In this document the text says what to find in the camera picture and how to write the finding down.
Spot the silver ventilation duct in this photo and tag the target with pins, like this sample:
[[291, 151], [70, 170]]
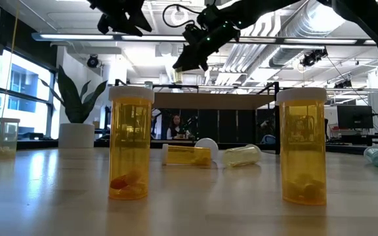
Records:
[[290, 52]]

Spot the orange medicine bottle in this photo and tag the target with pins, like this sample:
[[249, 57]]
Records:
[[302, 147]]

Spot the green snake plant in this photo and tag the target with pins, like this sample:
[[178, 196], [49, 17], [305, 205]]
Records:
[[71, 98]]

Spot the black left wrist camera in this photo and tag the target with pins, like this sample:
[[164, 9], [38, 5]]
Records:
[[103, 24]]

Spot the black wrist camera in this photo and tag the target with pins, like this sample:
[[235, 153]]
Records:
[[103, 24], [193, 33]]

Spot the orange bottle with yellow pills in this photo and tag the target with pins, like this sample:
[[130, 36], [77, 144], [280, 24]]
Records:
[[185, 155]]

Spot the pale yellow medicine bottle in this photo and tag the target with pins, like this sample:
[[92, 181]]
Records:
[[241, 155], [8, 141]]

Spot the long ceiling light strip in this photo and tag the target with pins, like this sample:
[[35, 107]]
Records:
[[77, 36]]

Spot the white opaque medicine bottle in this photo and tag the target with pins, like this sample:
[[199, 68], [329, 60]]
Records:
[[207, 144]]

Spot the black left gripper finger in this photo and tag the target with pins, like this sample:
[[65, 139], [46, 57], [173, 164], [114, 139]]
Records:
[[144, 23], [130, 27]]

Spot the wooden shelf black metal frame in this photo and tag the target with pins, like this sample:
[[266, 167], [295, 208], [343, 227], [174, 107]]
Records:
[[208, 101]]

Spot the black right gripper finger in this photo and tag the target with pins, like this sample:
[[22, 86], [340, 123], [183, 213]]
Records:
[[202, 65], [189, 60]]

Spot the white plant pot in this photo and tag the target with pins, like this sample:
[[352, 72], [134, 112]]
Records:
[[76, 136]]

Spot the green bottle with white pills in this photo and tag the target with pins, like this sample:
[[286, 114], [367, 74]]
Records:
[[148, 84]]

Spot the black computer monitor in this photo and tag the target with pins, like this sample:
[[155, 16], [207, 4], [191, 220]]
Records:
[[354, 117]]

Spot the black ceiling spotlight cluster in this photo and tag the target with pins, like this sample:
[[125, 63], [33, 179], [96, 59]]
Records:
[[313, 57]]

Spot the orange bottle with red capsule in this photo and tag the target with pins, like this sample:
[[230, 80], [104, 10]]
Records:
[[130, 137]]

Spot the person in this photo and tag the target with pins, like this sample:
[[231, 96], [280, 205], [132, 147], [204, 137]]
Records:
[[176, 131]]

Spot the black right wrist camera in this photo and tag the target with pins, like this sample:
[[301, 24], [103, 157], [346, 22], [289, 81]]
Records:
[[193, 33]]

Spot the blue round object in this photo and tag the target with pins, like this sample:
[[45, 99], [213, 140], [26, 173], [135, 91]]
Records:
[[268, 139]]

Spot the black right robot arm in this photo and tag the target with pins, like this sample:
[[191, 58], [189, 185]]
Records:
[[261, 8]]

